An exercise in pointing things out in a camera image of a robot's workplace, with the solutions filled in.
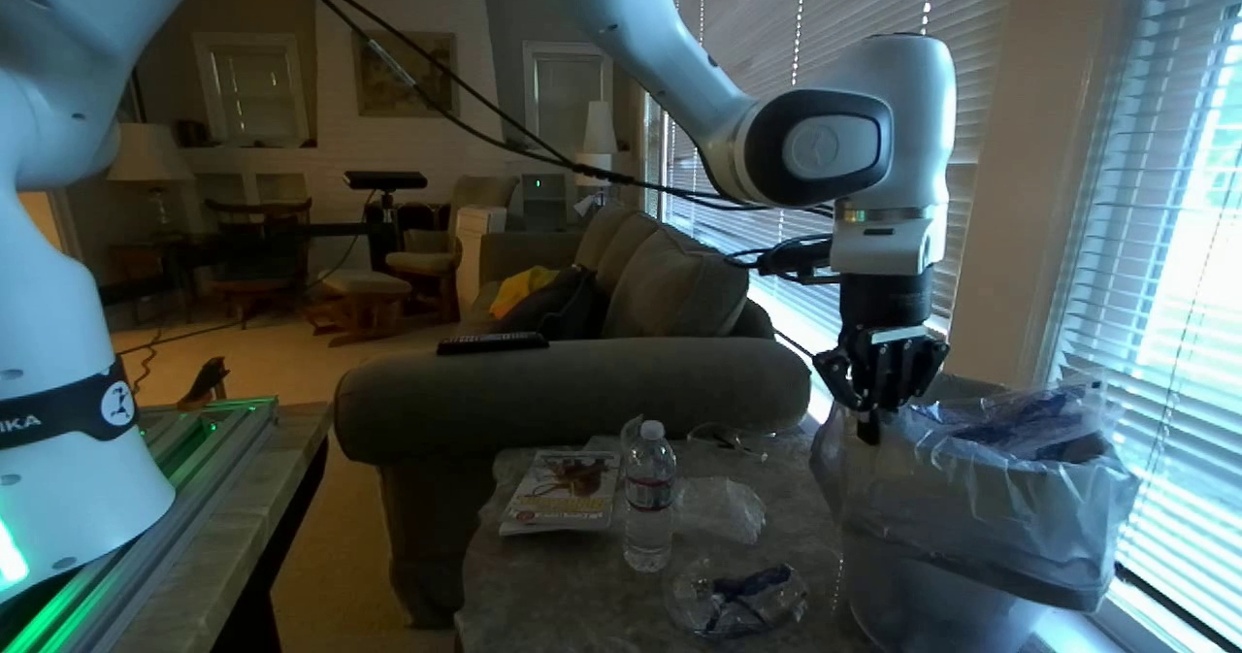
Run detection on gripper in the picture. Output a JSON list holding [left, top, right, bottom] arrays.
[[812, 267, 951, 446]]

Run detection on clear plastic bin liner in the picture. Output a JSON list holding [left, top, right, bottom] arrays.
[[809, 372, 1142, 615]]

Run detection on grey trash bin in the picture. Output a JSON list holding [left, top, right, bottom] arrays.
[[840, 522, 1073, 653]]

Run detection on clear safety glasses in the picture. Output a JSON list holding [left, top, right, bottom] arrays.
[[686, 423, 778, 463]]

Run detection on crumpled clear plastic bag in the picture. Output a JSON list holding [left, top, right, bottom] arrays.
[[674, 475, 768, 546]]

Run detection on clear plastic water bottle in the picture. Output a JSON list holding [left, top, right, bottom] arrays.
[[621, 419, 678, 574]]

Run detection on plastic bag with blue wrapper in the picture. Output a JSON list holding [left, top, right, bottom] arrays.
[[664, 560, 809, 640]]

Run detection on window blinds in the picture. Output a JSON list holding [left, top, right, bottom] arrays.
[[1051, 0, 1242, 646], [644, 0, 1012, 336]]

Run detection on grey sofa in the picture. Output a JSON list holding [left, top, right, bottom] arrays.
[[334, 201, 813, 631]]

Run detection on dark bag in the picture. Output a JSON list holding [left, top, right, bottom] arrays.
[[495, 264, 610, 342]]

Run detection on magazine with brown picture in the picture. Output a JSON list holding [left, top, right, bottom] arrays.
[[498, 449, 623, 538]]

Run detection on table lamp with narrow shade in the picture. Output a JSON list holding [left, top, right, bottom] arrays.
[[578, 100, 621, 190]]

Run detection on yellow cloth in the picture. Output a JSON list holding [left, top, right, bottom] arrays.
[[489, 265, 561, 321]]

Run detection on black remote control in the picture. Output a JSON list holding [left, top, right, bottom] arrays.
[[436, 331, 550, 356]]

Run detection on white appliance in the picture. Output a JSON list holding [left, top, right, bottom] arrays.
[[454, 205, 509, 316]]

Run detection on window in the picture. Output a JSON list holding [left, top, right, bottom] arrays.
[[191, 32, 312, 148], [522, 41, 615, 154]]

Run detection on rocking chair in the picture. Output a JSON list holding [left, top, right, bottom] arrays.
[[385, 175, 519, 322]]

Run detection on wooden footstool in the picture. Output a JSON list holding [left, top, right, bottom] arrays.
[[304, 268, 415, 349]]

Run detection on framed painting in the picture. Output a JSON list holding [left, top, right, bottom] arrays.
[[350, 31, 460, 119]]

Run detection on wooden chair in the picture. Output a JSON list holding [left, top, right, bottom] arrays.
[[202, 196, 315, 331]]

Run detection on wooden bird figure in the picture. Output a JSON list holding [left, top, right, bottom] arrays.
[[176, 356, 232, 411]]

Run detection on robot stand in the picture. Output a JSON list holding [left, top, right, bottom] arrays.
[[0, 396, 336, 653]]

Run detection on table lamp with wide shade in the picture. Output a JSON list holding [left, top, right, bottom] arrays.
[[104, 123, 196, 239]]

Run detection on camera on tripod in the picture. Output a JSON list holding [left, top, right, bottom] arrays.
[[343, 169, 429, 280]]

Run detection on black cable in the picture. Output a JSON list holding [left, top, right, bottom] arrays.
[[116, 209, 375, 397]]

